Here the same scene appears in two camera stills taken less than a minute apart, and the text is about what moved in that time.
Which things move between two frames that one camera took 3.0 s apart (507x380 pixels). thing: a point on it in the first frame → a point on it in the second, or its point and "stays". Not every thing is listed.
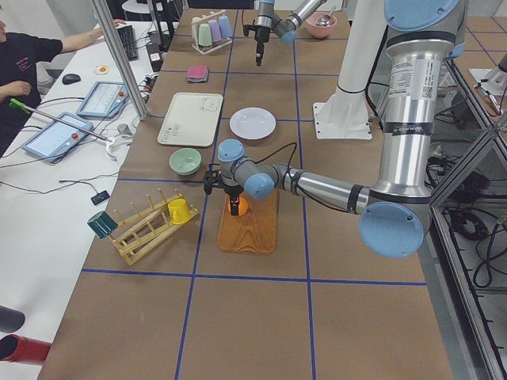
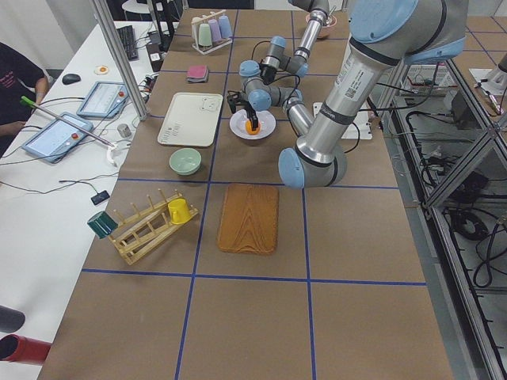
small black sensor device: x=100 y=197 stays
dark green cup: x=102 y=224 stays
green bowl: x=185 y=161 stays
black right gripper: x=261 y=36 → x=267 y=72
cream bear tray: x=192 y=119 stays
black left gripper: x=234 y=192 → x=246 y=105
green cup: x=204 y=37 stays
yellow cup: x=179 y=210 stays
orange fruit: x=242 y=207 → x=249 y=127
